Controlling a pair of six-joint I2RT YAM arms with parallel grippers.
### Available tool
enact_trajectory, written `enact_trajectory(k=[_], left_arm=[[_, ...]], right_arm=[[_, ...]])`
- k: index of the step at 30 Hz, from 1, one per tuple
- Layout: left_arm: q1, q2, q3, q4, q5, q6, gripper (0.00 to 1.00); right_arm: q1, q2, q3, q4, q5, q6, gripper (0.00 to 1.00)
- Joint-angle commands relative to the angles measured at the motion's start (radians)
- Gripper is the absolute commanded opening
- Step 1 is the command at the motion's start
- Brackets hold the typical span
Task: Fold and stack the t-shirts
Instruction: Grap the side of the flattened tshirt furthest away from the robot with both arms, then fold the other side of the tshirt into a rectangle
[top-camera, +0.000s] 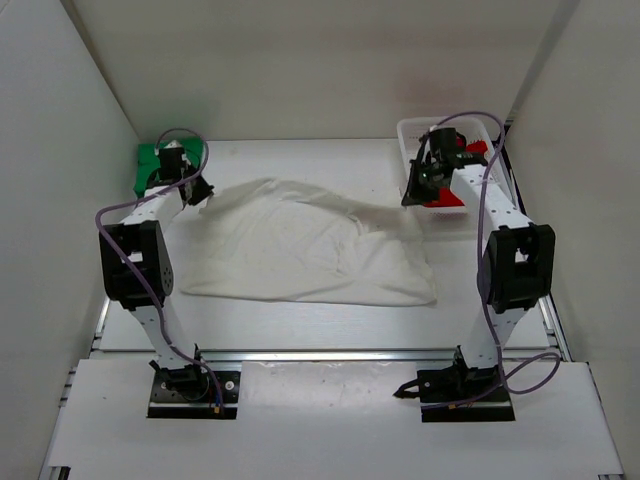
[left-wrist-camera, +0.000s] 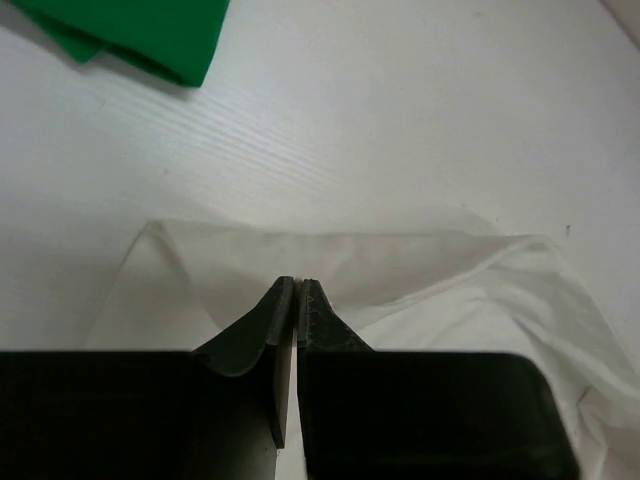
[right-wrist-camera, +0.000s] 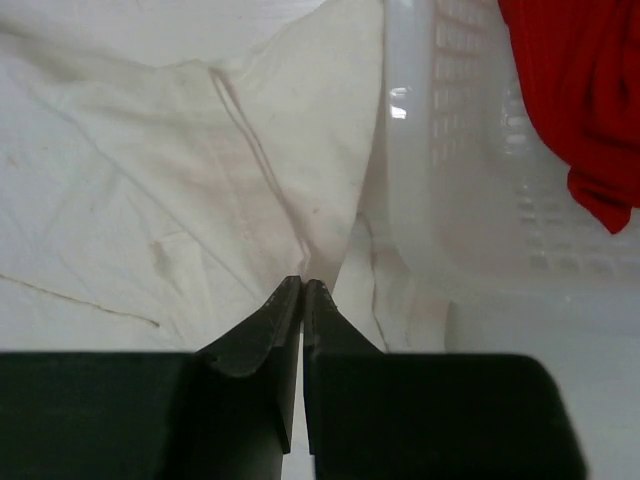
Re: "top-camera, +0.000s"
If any green t shirt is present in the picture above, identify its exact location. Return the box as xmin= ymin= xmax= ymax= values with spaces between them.
xmin=133 ymin=137 xmax=204 ymax=198

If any white t shirt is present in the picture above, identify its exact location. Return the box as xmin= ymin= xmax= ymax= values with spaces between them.
xmin=179 ymin=178 xmax=437 ymax=307

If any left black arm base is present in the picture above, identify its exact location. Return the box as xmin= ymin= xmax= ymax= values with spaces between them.
xmin=147 ymin=360 xmax=241 ymax=420

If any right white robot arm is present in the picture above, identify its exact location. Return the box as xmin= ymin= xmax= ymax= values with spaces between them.
xmin=402 ymin=127 xmax=555 ymax=400

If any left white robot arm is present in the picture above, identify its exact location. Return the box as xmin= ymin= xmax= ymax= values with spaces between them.
xmin=95 ymin=140 xmax=213 ymax=400

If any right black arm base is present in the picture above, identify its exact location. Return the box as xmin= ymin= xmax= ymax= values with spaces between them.
xmin=393 ymin=348 xmax=516 ymax=423

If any red t shirt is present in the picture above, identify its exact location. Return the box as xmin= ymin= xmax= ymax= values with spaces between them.
xmin=420 ymin=135 xmax=489 ymax=210

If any white plastic basket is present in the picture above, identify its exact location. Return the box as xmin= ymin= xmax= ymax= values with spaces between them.
xmin=397 ymin=116 xmax=515 ymax=214

